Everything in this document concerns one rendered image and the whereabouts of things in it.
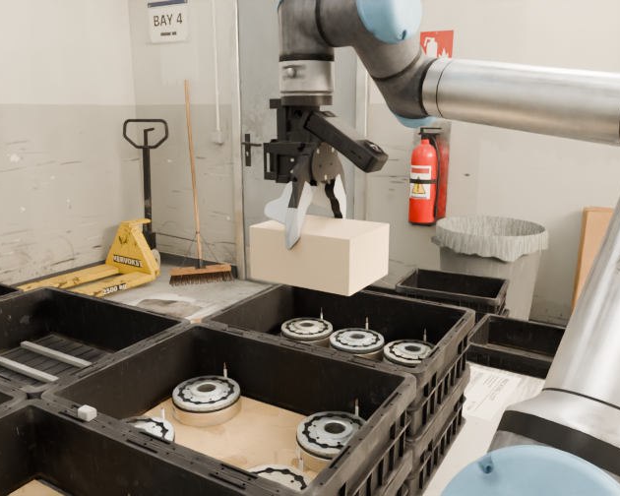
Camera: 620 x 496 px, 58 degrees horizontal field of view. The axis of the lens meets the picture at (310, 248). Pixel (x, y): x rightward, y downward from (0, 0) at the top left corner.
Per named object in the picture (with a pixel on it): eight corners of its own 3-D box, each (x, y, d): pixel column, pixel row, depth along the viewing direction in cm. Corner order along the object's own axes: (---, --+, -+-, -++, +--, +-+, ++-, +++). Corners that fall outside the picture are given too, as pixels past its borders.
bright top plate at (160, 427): (189, 430, 76) (189, 426, 76) (135, 471, 67) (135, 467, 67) (134, 412, 80) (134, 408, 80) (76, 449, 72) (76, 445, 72)
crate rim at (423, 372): (476, 322, 101) (477, 309, 101) (419, 391, 76) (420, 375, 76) (290, 287, 121) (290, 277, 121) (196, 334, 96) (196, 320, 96)
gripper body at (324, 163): (292, 179, 85) (291, 96, 82) (342, 182, 81) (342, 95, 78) (263, 184, 79) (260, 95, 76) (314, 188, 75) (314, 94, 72)
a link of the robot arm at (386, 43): (441, 29, 71) (369, 36, 78) (408, -48, 63) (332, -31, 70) (419, 77, 69) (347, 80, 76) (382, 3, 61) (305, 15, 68)
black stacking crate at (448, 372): (471, 370, 104) (476, 312, 101) (415, 453, 79) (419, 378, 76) (290, 329, 123) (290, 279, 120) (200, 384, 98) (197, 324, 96)
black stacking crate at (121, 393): (414, 454, 79) (418, 379, 76) (306, 612, 54) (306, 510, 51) (199, 385, 98) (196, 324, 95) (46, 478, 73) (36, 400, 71)
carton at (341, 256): (387, 274, 82) (389, 223, 81) (348, 295, 73) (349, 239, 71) (296, 259, 91) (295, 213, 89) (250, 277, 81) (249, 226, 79)
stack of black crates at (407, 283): (507, 383, 240) (517, 279, 229) (486, 418, 212) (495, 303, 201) (413, 360, 262) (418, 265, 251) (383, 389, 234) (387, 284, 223)
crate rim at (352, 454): (419, 391, 76) (420, 375, 76) (307, 528, 51) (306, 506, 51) (196, 334, 96) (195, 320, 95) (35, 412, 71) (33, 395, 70)
